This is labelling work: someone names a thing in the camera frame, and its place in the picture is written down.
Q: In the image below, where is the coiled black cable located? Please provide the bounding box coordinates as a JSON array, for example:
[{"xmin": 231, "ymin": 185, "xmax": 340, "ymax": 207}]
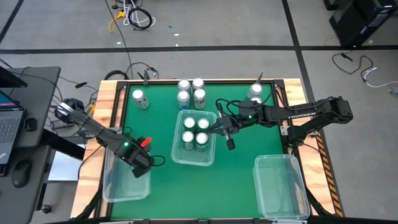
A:
[{"xmin": 127, "ymin": 7, "xmax": 154, "ymax": 31}]

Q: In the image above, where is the black desk monitor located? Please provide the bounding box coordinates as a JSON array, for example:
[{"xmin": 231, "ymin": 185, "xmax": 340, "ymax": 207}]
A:
[{"xmin": 0, "ymin": 66, "xmax": 29, "ymax": 89}]

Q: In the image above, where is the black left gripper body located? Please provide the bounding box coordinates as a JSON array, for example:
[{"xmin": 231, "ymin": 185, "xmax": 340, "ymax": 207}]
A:
[{"xmin": 129, "ymin": 136, "xmax": 155, "ymax": 179}]

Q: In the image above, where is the black power adapter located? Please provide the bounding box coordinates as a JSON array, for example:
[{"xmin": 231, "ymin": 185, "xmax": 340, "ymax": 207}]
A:
[{"xmin": 50, "ymin": 119, "xmax": 75, "ymax": 131}]

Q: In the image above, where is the yellow black hazard tape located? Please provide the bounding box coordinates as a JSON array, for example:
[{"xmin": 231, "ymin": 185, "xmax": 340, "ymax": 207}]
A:
[{"xmin": 316, "ymin": 133, "xmax": 344, "ymax": 218}]

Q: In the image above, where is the white cable with plug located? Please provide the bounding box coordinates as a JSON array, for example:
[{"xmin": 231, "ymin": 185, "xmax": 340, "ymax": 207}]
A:
[{"xmin": 361, "ymin": 66, "xmax": 398, "ymax": 89}]

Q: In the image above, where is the white floor cable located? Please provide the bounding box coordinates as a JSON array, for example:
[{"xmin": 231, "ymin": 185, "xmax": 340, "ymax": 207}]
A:
[{"xmin": 123, "ymin": 0, "xmax": 147, "ymax": 27}]

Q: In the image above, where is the long black floor cable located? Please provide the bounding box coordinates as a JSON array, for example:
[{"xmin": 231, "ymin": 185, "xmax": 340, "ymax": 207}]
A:
[{"xmin": 104, "ymin": 0, "xmax": 134, "ymax": 80}]

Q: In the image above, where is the black cable with plug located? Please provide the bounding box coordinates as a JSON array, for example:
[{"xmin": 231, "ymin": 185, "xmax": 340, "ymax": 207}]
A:
[{"xmin": 331, "ymin": 52, "xmax": 374, "ymax": 82}]

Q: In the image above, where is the clear plastic bin with label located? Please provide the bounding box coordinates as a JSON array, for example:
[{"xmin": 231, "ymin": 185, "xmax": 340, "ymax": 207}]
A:
[{"xmin": 170, "ymin": 109, "xmax": 218, "ymax": 167}]

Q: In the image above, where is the black metal table frame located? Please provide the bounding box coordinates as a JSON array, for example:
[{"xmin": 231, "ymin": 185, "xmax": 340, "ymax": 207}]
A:
[{"xmin": 74, "ymin": 79, "xmax": 336, "ymax": 224}]

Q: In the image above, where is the small black puck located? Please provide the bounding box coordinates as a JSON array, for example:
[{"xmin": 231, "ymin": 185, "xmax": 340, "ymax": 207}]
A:
[{"xmin": 24, "ymin": 117, "xmax": 38, "ymax": 132}]

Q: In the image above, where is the black computer mouse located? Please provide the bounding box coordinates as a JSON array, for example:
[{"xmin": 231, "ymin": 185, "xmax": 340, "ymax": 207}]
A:
[{"xmin": 11, "ymin": 159, "xmax": 32, "ymax": 189}]

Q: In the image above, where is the black laptop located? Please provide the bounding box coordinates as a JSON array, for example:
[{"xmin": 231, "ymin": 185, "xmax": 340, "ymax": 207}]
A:
[{"xmin": 0, "ymin": 89, "xmax": 26, "ymax": 177}]

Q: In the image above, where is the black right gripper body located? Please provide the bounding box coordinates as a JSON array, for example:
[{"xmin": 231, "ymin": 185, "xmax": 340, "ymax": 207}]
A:
[{"xmin": 216, "ymin": 103, "xmax": 244, "ymax": 151}]

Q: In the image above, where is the wooden table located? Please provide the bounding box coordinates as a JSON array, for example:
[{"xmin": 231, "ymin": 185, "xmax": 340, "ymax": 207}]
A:
[{"xmin": 70, "ymin": 78, "xmax": 345, "ymax": 218}]

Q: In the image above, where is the black cable loop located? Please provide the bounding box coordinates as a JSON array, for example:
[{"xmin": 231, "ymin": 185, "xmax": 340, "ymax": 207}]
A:
[{"xmin": 104, "ymin": 70, "xmax": 130, "ymax": 81}]

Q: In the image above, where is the yellow floor cable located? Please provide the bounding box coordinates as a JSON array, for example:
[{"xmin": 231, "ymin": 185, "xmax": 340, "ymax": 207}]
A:
[{"xmin": 108, "ymin": 11, "xmax": 127, "ymax": 34}]

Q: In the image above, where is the black cabinet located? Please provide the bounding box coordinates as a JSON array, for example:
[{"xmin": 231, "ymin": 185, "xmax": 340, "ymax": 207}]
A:
[{"xmin": 323, "ymin": 0, "xmax": 398, "ymax": 48}]

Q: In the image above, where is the grey desk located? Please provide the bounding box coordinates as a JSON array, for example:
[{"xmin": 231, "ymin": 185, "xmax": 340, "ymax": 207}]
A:
[{"xmin": 0, "ymin": 66, "xmax": 62, "ymax": 224}]

